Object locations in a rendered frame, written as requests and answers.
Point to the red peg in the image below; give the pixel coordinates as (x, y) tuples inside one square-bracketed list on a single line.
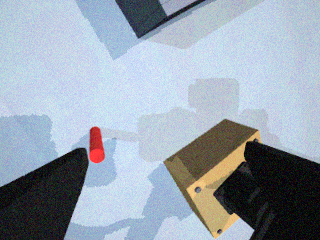
[(96, 149)]

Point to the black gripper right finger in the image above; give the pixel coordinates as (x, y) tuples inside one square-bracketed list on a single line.
[(291, 184)]

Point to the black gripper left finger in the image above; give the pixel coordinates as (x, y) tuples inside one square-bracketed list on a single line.
[(39, 205)]

